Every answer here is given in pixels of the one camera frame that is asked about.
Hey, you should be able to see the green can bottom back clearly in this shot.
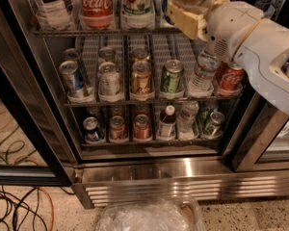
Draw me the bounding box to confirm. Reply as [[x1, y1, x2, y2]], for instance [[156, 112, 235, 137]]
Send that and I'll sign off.
[[198, 100, 219, 124]]

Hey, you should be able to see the white green soda can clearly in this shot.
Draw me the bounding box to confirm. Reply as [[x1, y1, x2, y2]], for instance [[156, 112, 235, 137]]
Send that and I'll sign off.
[[120, 0, 155, 30]]

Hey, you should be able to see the blue pepsi can bottom front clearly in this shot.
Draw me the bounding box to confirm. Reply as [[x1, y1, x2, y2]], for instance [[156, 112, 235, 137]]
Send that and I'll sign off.
[[83, 116, 104, 142]]

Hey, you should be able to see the orange cable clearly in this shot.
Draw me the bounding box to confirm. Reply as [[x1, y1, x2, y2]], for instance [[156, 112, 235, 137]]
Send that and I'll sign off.
[[37, 186, 56, 231]]

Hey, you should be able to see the clear water bottle middle shelf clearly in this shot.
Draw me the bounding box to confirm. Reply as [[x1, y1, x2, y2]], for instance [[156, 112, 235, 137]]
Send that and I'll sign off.
[[190, 49, 220, 92]]

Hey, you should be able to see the green can bottom front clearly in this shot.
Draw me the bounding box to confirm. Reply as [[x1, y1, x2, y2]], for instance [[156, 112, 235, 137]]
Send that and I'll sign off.
[[202, 112, 224, 137]]

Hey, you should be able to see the blue silver can middle back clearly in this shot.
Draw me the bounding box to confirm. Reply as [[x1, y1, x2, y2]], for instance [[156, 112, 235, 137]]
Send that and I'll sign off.
[[63, 48, 88, 82]]

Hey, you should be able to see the clear water bottle shelf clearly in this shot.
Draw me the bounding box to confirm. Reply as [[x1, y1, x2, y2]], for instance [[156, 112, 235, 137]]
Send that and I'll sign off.
[[177, 101, 199, 141], [190, 49, 220, 92]]

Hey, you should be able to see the stainless steel fridge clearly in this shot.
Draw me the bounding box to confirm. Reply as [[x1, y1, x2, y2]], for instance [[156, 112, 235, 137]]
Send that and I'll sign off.
[[0, 0, 289, 208]]

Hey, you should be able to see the clear water bottle bottom shelf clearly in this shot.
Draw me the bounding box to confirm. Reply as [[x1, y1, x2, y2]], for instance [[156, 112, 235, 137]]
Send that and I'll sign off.
[[177, 101, 199, 141]]

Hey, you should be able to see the gold can middle back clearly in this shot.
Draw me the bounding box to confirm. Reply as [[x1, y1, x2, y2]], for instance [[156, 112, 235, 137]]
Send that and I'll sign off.
[[130, 47, 150, 63]]

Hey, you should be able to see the red coca-cola can top shelf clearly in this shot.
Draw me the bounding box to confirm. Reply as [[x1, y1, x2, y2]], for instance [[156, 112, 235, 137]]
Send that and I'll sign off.
[[80, 0, 113, 30]]

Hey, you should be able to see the green can middle shelf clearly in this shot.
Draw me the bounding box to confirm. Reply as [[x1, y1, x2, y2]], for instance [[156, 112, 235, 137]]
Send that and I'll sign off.
[[160, 60, 184, 93]]

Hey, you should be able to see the blue silver can middle front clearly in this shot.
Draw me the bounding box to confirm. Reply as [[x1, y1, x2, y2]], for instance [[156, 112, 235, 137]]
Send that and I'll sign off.
[[59, 61, 89, 98]]

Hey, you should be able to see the gold can middle front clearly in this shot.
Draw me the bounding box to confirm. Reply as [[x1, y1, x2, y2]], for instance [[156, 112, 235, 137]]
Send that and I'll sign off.
[[131, 61, 153, 95]]

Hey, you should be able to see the left glass fridge door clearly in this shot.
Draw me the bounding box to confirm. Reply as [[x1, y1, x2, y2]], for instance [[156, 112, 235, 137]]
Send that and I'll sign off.
[[0, 48, 71, 187]]

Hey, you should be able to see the brown juice bottle white cap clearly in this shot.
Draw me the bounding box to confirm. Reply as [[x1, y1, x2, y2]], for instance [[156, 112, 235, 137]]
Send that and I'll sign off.
[[158, 105, 176, 140]]

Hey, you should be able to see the red coke can middle front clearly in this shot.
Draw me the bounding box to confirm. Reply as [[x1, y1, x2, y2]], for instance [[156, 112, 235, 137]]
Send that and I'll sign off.
[[216, 63, 245, 91]]

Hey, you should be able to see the blue silver can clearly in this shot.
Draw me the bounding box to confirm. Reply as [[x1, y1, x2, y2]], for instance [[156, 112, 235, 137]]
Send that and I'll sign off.
[[59, 61, 89, 98], [63, 48, 88, 82]]

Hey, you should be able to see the black cable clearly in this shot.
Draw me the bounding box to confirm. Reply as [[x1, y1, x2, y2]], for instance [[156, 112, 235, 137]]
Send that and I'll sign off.
[[0, 186, 49, 231]]

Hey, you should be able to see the white can middle front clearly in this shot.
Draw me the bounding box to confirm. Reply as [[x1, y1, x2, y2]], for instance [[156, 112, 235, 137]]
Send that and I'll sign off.
[[98, 63, 122, 96]]

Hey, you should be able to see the white tea bottle top shelf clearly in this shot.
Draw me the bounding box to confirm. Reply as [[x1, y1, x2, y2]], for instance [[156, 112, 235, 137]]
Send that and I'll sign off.
[[35, 0, 75, 31]]

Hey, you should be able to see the glass fridge door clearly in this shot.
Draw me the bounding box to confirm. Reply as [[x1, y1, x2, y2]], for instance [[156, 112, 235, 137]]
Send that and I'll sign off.
[[231, 93, 289, 172], [0, 48, 71, 187]]

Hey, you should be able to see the right glass fridge door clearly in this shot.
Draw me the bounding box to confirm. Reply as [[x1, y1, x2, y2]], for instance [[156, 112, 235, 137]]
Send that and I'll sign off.
[[231, 93, 289, 172]]

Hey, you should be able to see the gold can bottom front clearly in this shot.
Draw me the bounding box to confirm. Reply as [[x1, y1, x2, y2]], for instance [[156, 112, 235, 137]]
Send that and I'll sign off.
[[110, 115, 127, 141]]

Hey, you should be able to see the white can middle back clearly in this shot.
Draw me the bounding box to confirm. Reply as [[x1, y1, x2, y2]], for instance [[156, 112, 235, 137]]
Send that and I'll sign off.
[[98, 46, 117, 64]]

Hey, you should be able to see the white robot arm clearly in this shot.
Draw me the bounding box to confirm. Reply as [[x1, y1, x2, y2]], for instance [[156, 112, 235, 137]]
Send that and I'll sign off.
[[167, 0, 289, 115]]

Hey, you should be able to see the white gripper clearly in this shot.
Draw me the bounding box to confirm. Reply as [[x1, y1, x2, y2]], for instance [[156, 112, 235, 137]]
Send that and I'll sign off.
[[167, 0, 264, 63]]

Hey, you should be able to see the red can bottom front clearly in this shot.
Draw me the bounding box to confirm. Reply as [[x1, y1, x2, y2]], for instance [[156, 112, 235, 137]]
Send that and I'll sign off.
[[133, 115, 150, 140]]

